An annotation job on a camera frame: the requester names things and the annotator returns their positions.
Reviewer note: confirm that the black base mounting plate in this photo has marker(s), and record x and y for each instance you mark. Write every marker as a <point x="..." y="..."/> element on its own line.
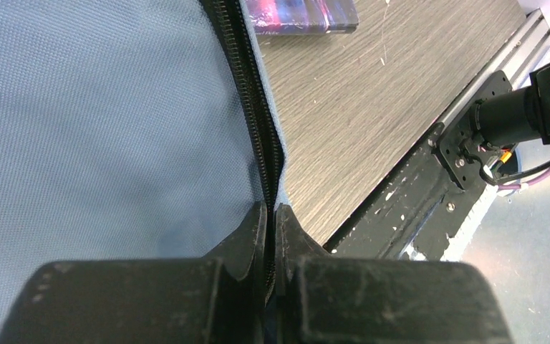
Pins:
<point x="424" y="200"/>

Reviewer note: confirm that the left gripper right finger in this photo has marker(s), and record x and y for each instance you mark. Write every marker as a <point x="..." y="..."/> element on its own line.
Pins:
<point x="321" y="298"/>

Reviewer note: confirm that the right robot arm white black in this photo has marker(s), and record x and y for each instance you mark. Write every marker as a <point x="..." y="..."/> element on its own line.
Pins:
<point x="517" y="116"/>

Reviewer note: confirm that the purple galaxy cover book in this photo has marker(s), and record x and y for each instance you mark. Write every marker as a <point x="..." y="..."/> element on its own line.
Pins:
<point x="303" y="17"/>

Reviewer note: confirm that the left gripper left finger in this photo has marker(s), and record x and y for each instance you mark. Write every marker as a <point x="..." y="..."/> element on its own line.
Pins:
<point x="217" y="298"/>

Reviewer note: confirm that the blue fabric backpack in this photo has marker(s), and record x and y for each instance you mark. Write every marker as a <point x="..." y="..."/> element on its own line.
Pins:
<point x="129" y="129"/>

